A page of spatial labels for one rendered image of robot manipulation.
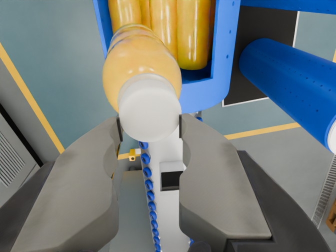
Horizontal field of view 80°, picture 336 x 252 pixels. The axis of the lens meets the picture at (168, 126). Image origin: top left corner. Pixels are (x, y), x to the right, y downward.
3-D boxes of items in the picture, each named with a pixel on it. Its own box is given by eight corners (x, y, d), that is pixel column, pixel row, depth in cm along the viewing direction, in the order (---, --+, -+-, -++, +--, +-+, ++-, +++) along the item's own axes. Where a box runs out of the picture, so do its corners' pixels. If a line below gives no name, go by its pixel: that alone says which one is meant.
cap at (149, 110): (188, 100, 14) (196, 112, 12) (154, 139, 15) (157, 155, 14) (142, 66, 12) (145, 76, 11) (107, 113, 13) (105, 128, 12)
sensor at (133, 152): (130, 153, 87) (129, 161, 83) (129, 148, 85) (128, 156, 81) (148, 152, 87) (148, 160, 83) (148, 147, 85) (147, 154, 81)
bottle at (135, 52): (169, 44, 29) (220, 96, 14) (141, 82, 32) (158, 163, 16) (128, 9, 26) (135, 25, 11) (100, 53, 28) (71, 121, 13)
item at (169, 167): (159, 166, 87) (160, 195, 74) (159, 159, 85) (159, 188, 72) (182, 164, 88) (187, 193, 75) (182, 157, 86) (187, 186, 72)
